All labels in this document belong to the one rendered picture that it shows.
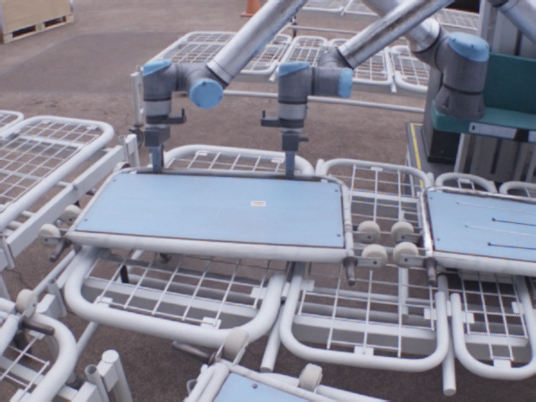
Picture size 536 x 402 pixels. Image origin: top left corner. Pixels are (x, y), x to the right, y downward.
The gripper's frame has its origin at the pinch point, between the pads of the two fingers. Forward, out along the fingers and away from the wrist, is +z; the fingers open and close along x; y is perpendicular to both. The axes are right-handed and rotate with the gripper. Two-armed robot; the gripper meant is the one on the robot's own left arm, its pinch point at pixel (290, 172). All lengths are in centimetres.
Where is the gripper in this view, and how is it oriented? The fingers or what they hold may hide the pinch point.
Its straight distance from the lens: 157.0
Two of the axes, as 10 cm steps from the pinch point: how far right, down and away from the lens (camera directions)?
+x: 1.0, -3.4, 9.4
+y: 9.9, 0.5, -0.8
